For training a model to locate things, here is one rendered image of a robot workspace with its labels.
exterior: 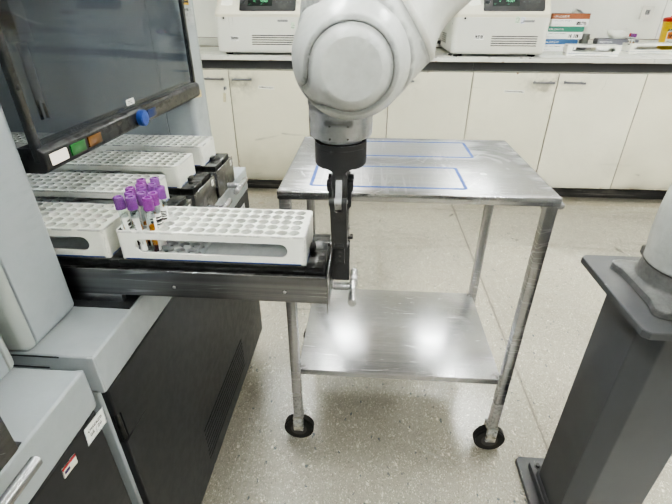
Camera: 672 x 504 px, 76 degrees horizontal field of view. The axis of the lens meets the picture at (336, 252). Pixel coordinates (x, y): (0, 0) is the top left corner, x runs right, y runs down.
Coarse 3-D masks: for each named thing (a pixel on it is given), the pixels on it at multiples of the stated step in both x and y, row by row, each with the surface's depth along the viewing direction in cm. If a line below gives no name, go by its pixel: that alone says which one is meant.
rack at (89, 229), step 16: (48, 208) 74; (64, 208) 74; (80, 208) 74; (96, 208) 74; (112, 208) 74; (48, 224) 69; (64, 224) 69; (80, 224) 69; (96, 224) 69; (112, 224) 69; (64, 240) 76; (80, 240) 76; (96, 240) 68; (112, 240) 70; (80, 256) 70
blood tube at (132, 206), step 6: (126, 198) 64; (132, 198) 64; (126, 204) 64; (132, 204) 64; (132, 210) 65; (138, 210) 66; (132, 216) 65; (138, 216) 66; (138, 222) 66; (138, 228) 67; (144, 240) 68; (144, 246) 68
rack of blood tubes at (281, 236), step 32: (192, 224) 69; (224, 224) 69; (256, 224) 68; (288, 224) 68; (128, 256) 69; (160, 256) 68; (192, 256) 68; (224, 256) 67; (256, 256) 67; (288, 256) 66
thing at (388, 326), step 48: (384, 144) 124; (432, 144) 124; (480, 144) 124; (288, 192) 93; (384, 192) 92; (432, 192) 92; (480, 192) 92; (528, 192) 92; (480, 240) 142; (528, 288) 101; (288, 336) 114; (336, 336) 133; (384, 336) 133; (432, 336) 133; (480, 336) 133; (288, 432) 133; (480, 432) 127
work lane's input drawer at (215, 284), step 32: (64, 256) 69; (320, 256) 69; (96, 288) 70; (128, 288) 70; (160, 288) 69; (192, 288) 69; (224, 288) 68; (256, 288) 68; (288, 288) 67; (320, 288) 67; (352, 288) 73
